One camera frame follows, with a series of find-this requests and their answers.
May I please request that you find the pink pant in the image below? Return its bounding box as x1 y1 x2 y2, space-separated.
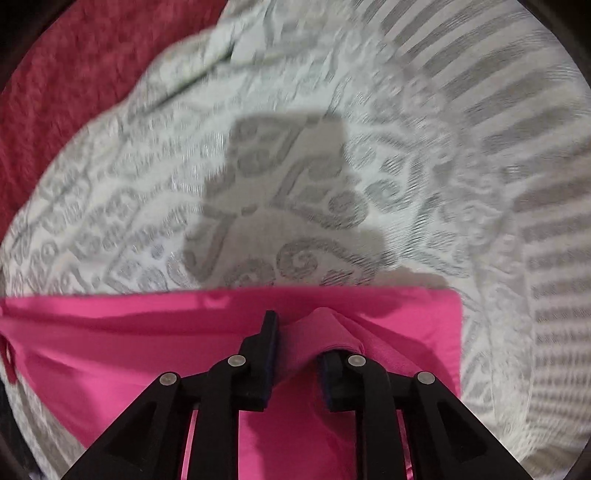
1 287 462 479

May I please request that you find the white grey patterned bedsheet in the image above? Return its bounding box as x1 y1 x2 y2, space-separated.
1 1 590 479

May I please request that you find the red patterned blanket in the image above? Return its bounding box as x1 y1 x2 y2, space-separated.
1 1 225 230

